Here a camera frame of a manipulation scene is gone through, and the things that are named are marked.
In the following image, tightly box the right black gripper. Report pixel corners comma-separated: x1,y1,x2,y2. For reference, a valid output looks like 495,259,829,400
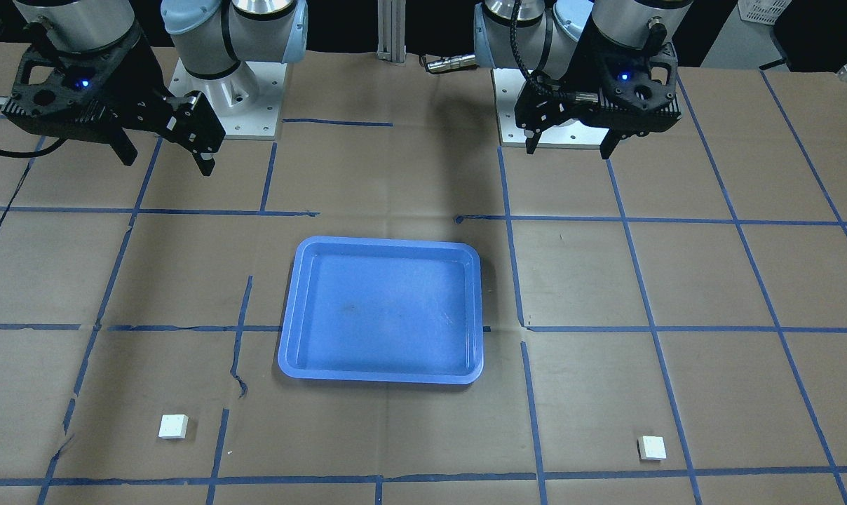
1,25,225,177

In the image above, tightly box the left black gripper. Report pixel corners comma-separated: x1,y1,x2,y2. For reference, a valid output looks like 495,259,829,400
515,28,682,161

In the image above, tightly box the white block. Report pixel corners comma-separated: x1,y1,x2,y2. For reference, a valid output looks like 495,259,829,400
158,415,189,439
636,435,668,461

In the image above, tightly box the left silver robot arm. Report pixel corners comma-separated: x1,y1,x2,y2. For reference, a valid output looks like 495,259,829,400
473,1,692,159

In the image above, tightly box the blue plastic tray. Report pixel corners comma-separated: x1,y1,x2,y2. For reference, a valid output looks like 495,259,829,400
277,236,485,386

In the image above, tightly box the white basket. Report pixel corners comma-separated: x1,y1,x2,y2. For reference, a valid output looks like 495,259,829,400
737,0,792,25

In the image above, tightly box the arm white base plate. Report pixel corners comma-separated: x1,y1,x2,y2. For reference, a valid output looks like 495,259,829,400
492,68,610,149
170,60,291,141

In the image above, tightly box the silver cable connector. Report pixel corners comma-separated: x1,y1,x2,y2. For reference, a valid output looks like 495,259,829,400
420,54,478,76

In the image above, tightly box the aluminium frame post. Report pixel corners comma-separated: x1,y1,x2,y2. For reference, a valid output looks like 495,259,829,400
376,0,407,66

